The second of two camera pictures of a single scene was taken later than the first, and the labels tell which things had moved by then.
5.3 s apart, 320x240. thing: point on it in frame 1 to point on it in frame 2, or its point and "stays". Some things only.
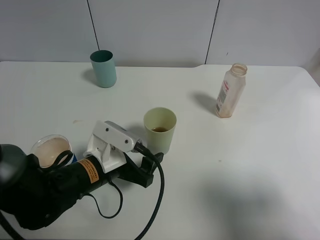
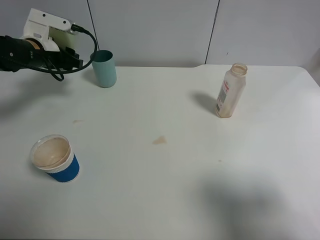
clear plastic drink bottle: x=233 y=85 stays
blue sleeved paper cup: x=49 y=148 stays
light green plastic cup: x=159 y=124 to x=64 y=39
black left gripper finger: x=138 y=176 to x=69 y=63
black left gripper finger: x=147 y=163 to x=70 y=51
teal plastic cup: x=103 y=62 stays
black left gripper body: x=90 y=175 to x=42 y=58
